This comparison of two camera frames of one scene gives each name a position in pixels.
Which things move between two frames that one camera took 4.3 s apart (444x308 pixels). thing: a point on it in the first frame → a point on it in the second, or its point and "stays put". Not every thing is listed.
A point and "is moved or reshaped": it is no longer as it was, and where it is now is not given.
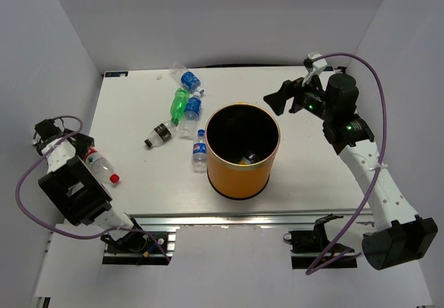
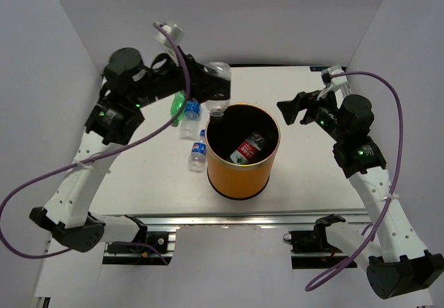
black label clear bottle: [161, 132] → [218, 83]
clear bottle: [248, 160] → [257, 139]
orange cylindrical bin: [241, 141] stays put
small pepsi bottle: [199, 158] stays put
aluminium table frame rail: [246, 222] stays put
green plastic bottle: [179, 105] stays put
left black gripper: [82, 143] → [198, 80]
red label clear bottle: [100, 166] is moved or reshaped
